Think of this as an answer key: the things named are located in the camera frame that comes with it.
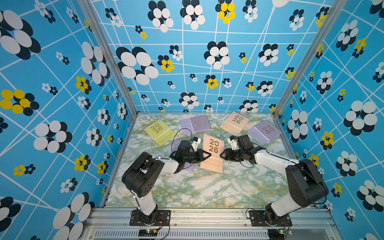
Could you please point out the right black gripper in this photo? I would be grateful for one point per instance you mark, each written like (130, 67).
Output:
(228, 154)

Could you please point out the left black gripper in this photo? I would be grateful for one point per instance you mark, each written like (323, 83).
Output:
(200, 157)

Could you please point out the pink calendar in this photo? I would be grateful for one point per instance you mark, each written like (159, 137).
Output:
(234, 123)
(215, 147)

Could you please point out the purple calendar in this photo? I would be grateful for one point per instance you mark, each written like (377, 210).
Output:
(187, 166)
(264, 132)
(195, 124)

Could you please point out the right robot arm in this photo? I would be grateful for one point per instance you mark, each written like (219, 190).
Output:
(306, 185)

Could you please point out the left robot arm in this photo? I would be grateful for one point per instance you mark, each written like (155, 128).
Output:
(142, 175)

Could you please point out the green desk calendar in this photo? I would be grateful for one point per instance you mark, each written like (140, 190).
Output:
(160, 132)

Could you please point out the left green circuit board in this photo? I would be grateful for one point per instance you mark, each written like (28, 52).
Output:
(150, 233)

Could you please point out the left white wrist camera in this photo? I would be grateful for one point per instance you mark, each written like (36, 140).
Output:
(194, 143)

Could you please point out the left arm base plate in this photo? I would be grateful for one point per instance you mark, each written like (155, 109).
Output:
(157, 218)

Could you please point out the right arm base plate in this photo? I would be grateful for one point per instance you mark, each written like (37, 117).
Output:
(261, 218)

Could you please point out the aluminium front rail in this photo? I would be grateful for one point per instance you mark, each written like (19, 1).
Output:
(210, 224)

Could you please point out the left aluminium corner post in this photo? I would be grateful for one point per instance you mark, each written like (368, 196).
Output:
(102, 41)

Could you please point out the aluminium corner post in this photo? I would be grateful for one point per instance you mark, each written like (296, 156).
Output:
(102, 41)
(320, 36)

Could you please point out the right aluminium corner post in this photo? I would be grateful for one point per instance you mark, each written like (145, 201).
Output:
(320, 36)

